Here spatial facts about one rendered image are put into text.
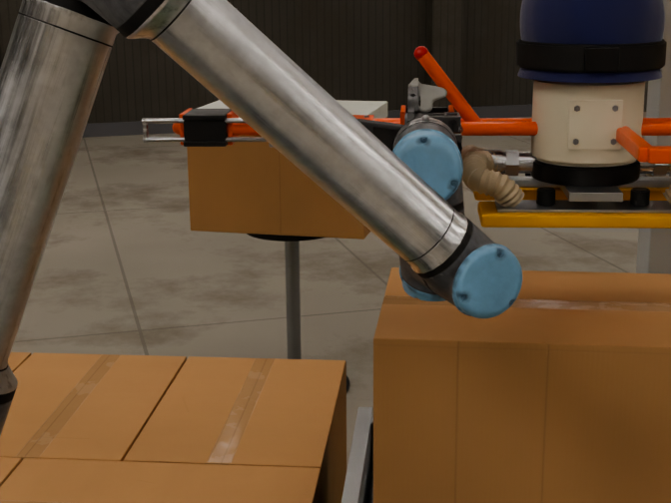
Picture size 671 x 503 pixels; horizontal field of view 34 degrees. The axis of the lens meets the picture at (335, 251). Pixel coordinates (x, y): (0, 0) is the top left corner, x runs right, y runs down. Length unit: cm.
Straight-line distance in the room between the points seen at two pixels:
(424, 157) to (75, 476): 110
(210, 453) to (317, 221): 150
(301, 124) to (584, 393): 70
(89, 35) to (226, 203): 244
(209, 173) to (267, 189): 20
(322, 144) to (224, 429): 124
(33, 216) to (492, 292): 54
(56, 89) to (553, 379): 85
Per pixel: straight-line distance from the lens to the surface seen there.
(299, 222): 363
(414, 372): 168
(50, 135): 129
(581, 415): 171
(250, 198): 366
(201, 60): 118
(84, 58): 129
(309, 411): 244
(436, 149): 139
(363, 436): 216
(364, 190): 123
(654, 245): 284
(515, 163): 177
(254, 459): 223
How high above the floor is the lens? 150
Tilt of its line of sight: 15 degrees down
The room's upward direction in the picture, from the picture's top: straight up
